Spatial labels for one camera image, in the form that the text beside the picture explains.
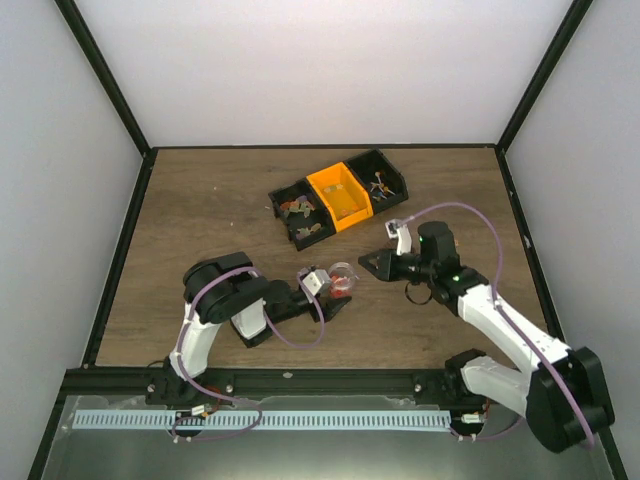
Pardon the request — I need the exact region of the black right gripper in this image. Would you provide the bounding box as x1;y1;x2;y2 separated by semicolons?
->
359;249;436;284

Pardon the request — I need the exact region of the clear plastic cup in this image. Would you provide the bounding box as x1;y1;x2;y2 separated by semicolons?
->
328;262;359;299

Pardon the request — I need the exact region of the yellow bin with star candies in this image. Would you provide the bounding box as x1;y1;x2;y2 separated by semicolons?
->
306;162;373;232

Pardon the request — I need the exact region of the black bin with gummy candies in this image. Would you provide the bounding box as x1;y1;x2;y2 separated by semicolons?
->
268;178;336;251

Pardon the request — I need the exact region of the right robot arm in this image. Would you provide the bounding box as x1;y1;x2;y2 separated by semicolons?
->
358;220;615;453

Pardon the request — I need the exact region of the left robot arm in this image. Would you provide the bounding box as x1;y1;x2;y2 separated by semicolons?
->
146;252;352;405

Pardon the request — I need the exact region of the pile of star gummies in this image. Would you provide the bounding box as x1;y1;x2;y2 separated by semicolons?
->
322;183;361;220

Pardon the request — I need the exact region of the black bin with lollipops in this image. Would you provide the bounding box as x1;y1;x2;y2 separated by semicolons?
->
345;149;409;214

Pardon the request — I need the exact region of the pile of pastel gummies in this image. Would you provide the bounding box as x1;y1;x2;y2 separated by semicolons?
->
280;195;322;240

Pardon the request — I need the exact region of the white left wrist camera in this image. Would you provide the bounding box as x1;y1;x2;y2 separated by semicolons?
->
299;267;332;298

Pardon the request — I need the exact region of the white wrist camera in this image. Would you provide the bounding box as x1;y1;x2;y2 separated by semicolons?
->
385;219;413;256
299;267;332;298

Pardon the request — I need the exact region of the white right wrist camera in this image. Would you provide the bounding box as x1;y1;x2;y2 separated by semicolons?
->
385;219;413;256

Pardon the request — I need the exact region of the black front mounting rail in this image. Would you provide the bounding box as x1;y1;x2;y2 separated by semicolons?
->
59;367;480;407

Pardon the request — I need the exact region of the light blue slotted cable duct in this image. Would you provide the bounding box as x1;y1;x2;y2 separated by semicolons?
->
72;409;451;433

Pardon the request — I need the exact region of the black enclosure frame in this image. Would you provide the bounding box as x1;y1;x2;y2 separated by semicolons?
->
27;0;629;480

